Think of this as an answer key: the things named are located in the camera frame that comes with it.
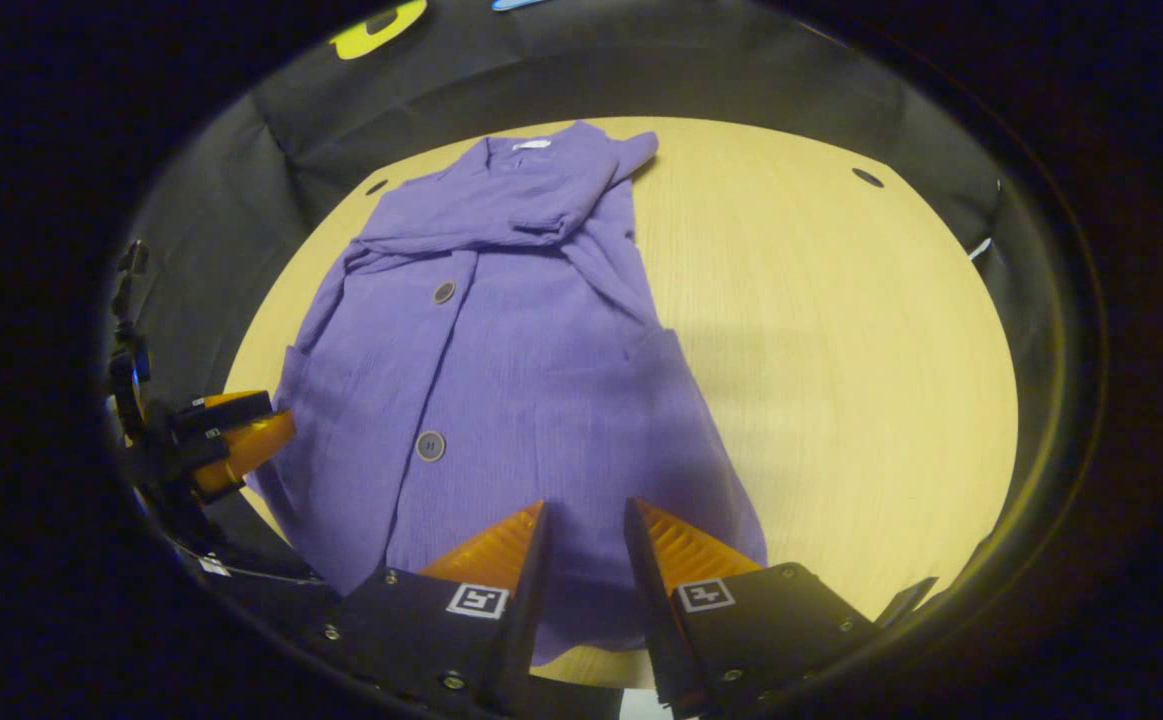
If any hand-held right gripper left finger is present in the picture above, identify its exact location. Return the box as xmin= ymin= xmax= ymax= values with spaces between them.
xmin=316 ymin=500 xmax=552 ymax=717

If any black backdrop cloth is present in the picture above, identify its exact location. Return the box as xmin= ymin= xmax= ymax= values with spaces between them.
xmin=109 ymin=0 xmax=1054 ymax=593

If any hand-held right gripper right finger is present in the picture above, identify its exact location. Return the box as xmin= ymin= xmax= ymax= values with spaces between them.
xmin=624 ymin=497 xmax=884 ymax=719

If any purple knit cardigan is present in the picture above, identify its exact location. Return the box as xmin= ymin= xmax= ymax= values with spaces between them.
xmin=246 ymin=120 xmax=770 ymax=667

